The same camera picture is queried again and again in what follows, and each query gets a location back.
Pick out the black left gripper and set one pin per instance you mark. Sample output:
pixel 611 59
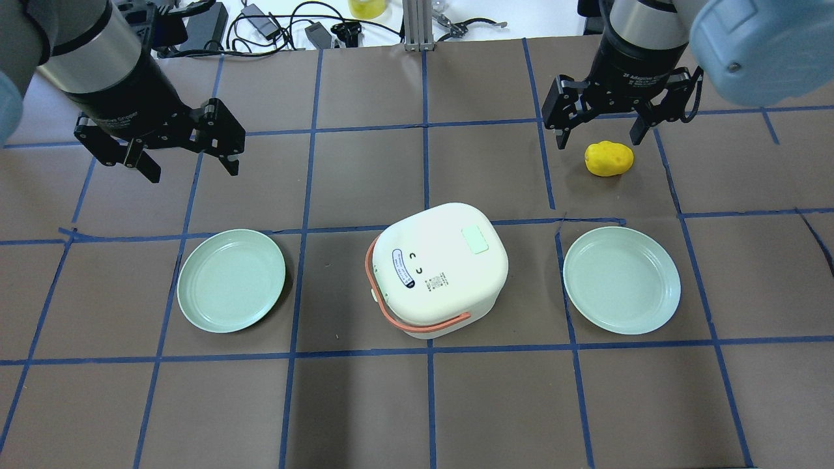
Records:
pixel 124 91

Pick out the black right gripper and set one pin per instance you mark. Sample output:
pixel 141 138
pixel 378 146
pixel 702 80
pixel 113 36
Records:
pixel 635 65

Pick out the white rice cooker orange handle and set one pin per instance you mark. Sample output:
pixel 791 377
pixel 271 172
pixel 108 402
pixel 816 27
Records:
pixel 437 271

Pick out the green plate near right arm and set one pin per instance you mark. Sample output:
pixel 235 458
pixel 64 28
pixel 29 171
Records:
pixel 622 280

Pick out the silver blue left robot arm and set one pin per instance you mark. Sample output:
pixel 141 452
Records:
pixel 99 55

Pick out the green plate near left arm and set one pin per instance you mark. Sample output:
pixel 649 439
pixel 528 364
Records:
pixel 231 281

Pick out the yellow lemon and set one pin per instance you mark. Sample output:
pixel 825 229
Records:
pixel 608 159

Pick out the black power adapter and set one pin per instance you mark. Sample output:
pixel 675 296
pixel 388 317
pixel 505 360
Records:
pixel 264 24

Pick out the aluminium frame post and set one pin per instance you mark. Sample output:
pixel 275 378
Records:
pixel 417 22

